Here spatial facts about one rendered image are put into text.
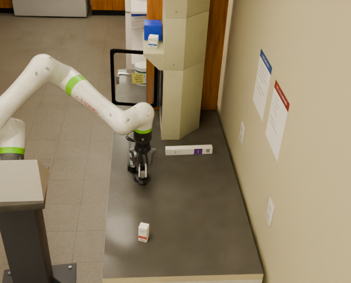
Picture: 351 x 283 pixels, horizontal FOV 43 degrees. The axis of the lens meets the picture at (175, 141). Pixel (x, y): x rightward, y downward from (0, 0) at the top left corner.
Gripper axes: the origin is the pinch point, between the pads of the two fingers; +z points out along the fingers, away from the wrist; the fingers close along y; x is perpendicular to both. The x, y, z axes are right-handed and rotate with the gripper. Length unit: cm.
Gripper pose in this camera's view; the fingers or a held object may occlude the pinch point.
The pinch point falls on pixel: (142, 170)
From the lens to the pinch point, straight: 234.9
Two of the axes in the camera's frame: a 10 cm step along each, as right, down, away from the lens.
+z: -0.5, 8.2, 5.6
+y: -10.0, -0.1, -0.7
